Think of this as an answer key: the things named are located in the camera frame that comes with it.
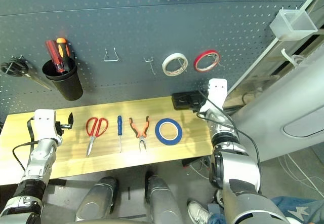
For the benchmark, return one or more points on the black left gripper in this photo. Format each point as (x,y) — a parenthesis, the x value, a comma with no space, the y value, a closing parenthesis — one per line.
(60,127)

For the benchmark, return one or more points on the small blue screwdriver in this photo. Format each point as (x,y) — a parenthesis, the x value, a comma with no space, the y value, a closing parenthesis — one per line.
(119,126)

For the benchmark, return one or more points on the orange black needle-nose pliers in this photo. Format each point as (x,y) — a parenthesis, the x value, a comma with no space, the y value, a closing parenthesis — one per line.
(141,136)

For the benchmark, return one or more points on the blue tape roll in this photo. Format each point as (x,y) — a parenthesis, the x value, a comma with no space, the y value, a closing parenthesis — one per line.
(157,131)

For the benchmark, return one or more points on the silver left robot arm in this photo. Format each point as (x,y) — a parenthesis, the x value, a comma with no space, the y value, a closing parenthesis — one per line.
(38,158)

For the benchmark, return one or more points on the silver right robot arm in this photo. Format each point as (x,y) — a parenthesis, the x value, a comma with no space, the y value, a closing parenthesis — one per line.
(235,163)

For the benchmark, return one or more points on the metal pegboard tape hook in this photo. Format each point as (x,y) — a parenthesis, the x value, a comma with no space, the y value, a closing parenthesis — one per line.
(151,64)

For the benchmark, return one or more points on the dark grey pegboard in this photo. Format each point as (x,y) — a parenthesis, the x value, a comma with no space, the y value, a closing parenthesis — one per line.
(152,18)

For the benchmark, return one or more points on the black plastic cup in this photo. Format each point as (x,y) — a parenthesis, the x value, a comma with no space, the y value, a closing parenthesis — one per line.
(65,87)

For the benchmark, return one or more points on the silver robot left leg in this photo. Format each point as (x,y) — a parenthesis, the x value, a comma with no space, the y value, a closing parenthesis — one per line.
(96,198)

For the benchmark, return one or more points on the silver robot leg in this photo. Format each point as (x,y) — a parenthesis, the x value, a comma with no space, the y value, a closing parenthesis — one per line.
(96,198)
(162,198)

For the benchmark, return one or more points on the white tape roll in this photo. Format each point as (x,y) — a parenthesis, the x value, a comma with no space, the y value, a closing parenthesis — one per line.
(164,65)

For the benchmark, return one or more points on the black plastic tool case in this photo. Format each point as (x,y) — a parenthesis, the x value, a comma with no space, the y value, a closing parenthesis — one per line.
(182,99)

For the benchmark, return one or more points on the silver robot right leg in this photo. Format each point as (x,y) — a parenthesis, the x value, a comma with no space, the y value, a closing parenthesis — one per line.
(162,198)

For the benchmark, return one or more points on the red tape roll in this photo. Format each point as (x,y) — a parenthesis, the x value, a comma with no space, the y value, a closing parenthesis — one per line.
(196,64)

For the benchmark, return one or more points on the white sneaker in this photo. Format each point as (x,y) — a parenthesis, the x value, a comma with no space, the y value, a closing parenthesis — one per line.
(198,212)

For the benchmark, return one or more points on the large grey machine housing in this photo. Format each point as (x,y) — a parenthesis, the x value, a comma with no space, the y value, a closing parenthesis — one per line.
(278,107)

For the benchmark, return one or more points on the white plastic hook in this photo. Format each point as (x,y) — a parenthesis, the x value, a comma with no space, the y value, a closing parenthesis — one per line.
(286,55)

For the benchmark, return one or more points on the translucent plastic bin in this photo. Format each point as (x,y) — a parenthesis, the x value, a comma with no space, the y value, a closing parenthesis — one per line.
(281,29)

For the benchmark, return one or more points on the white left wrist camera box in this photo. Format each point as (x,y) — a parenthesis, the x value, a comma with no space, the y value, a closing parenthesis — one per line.
(44,122)

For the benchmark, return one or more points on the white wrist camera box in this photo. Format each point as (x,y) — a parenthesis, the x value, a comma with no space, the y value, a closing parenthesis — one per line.
(217,92)
(44,122)

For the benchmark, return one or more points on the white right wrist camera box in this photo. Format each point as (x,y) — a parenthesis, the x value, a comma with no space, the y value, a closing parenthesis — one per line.
(217,92)

